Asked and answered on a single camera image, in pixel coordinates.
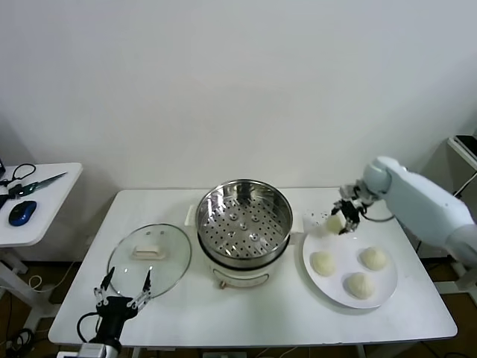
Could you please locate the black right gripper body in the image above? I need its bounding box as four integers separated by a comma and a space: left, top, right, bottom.
340, 199, 364, 225

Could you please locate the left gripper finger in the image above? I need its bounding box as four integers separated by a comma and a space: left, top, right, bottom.
92, 266, 116, 307
127, 265, 154, 310

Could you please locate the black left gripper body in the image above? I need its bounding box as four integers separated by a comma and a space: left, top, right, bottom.
95, 296, 137, 341

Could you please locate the white steamed baozi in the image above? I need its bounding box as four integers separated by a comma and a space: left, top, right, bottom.
359, 245, 389, 270
311, 250, 338, 277
326, 215, 346, 235
342, 271, 376, 300

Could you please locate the round glass pot lid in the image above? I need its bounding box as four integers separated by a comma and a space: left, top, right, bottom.
107, 222, 193, 301

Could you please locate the perforated steel steamer basket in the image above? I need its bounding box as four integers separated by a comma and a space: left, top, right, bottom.
196, 179, 294, 262

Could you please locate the round white plate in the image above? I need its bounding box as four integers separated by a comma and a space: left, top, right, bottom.
302, 227, 399, 310

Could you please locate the white electric cooker base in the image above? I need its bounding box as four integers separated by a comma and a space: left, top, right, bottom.
185, 204, 306, 291

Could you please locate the white side table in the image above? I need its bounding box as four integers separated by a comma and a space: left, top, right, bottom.
0, 162, 84, 325

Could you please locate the blue computer mouse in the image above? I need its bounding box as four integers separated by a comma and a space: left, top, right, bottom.
8, 200, 39, 227

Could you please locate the black flat device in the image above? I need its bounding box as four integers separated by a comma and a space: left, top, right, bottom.
456, 134, 477, 156

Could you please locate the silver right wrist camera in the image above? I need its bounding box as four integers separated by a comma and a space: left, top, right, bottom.
338, 183, 370, 204

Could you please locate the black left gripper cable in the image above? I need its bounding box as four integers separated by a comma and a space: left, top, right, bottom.
76, 312, 104, 342

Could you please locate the white coiled floor cable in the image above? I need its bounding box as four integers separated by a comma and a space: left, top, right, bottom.
28, 260, 81, 294

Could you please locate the black looped cable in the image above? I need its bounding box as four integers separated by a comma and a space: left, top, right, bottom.
0, 163, 37, 187

